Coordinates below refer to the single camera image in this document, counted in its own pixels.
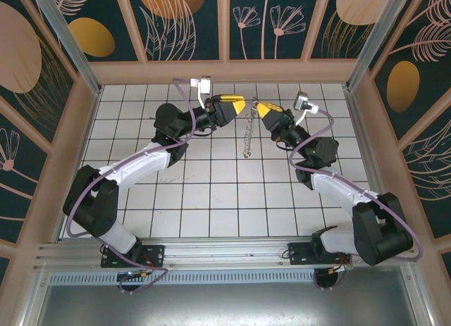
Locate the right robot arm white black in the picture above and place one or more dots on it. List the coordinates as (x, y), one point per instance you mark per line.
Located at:
(338, 188)

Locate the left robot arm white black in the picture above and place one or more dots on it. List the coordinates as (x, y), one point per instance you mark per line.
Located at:
(141, 164)

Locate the small circuit board with LEDs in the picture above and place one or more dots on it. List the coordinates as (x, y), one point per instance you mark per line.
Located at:
(134, 276)

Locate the sheet metal panel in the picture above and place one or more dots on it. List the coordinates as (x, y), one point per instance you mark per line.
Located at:
(225, 305)

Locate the aluminium side rail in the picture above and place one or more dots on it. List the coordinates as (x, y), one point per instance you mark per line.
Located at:
(370, 164)

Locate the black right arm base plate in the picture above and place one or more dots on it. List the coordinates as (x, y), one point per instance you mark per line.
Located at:
(299, 253)

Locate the aluminium frame post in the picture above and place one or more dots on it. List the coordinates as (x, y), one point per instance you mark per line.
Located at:
(374, 41)
(70, 41)

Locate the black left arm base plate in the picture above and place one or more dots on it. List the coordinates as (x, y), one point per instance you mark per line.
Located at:
(155, 255)

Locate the aluminium mounting rail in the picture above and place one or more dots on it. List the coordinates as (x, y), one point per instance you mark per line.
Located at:
(225, 252)

